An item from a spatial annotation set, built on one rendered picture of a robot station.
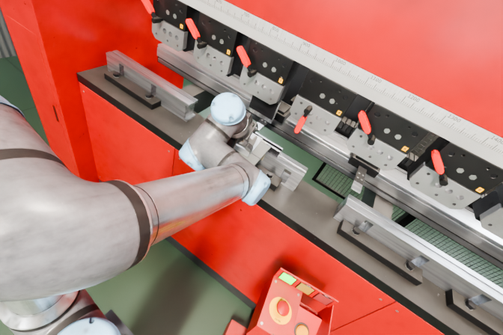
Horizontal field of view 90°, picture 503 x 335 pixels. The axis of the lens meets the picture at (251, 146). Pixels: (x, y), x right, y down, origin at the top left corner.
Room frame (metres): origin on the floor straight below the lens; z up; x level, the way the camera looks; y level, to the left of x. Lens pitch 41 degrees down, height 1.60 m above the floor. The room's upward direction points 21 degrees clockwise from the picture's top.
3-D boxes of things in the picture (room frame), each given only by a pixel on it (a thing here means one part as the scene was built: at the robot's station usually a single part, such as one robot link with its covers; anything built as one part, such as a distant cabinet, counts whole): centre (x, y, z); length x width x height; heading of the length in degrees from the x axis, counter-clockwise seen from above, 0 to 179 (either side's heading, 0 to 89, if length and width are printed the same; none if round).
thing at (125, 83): (0.89, 0.60, 0.89); 0.30 x 0.05 x 0.03; 73
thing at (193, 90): (1.27, 0.33, 0.81); 0.64 x 0.08 x 0.14; 163
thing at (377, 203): (0.97, -0.67, 0.81); 0.64 x 0.08 x 0.14; 163
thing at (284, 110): (0.93, -0.03, 1.01); 0.26 x 0.12 x 0.05; 163
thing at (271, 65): (0.78, 0.04, 1.26); 0.15 x 0.09 x 0.17; 73
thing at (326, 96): (0.72, -0.16, 1.26); 0.15 x 0.09 x 0.17; 73
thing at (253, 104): (0.78, 0.01, 1.13); 0.10 x 0.02 x 0.10; 73
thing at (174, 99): (0.94, 0.54, 0.92); 0.50 x 0.06 x 0.10; 73
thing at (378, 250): (0.55, -0.55, 0.89); 0.30 x 0.05 x 0.03; 73
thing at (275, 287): (0.29, -0.31, 0.75); 0.20 x 0.16 x 0.18; 80
